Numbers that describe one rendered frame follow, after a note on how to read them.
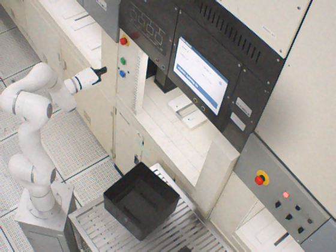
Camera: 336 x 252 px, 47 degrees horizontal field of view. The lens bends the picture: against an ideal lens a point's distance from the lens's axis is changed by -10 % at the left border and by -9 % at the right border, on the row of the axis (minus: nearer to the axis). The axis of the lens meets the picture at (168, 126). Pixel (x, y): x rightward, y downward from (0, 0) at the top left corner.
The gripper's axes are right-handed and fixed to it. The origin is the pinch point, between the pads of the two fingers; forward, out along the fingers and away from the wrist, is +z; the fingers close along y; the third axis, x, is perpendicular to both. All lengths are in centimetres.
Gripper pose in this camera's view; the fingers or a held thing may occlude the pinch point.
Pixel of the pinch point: (103, 70)
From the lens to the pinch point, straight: 214.9
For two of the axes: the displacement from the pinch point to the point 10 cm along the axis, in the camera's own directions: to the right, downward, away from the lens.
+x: 1.2, -5.7, -8.1
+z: 7.9, -4.5, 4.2
